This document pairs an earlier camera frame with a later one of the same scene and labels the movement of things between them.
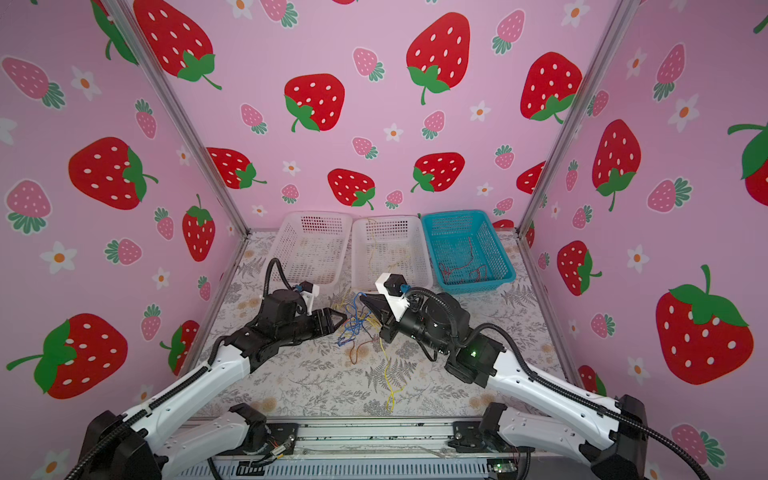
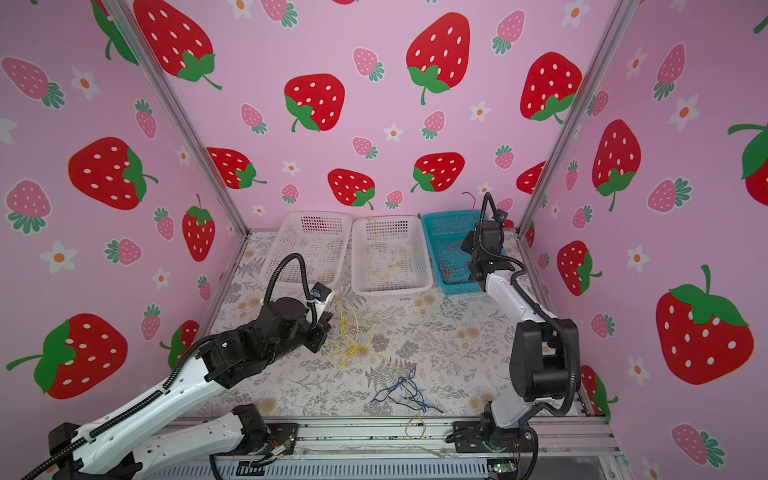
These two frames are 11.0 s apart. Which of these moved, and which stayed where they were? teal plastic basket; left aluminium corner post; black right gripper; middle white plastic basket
Moved: black right gripper
Stayed: teal plastic basket; left aluminium corner post; middle white plastic basket
